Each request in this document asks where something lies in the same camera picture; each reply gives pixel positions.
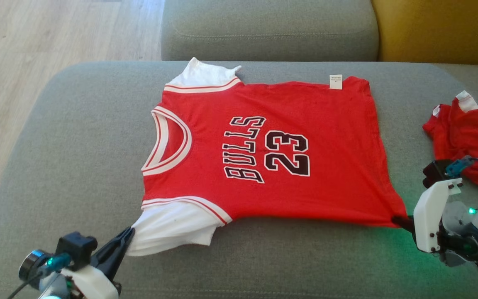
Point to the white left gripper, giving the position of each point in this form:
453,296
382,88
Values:
89,284

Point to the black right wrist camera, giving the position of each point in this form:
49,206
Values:
436,172

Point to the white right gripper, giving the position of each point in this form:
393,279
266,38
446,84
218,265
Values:
432,216

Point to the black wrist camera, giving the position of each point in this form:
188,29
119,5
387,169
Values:
67,253
436,172

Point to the yellow sofa cushion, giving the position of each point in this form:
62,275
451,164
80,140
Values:
442,29

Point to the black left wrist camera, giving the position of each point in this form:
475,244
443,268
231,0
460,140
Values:
67,253

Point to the red Bulls jersey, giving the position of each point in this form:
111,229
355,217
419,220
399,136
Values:
305,124

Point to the red shorts white stripe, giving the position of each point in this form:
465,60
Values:
475,133

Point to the grey sofa back cushion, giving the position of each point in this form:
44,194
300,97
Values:
264,29

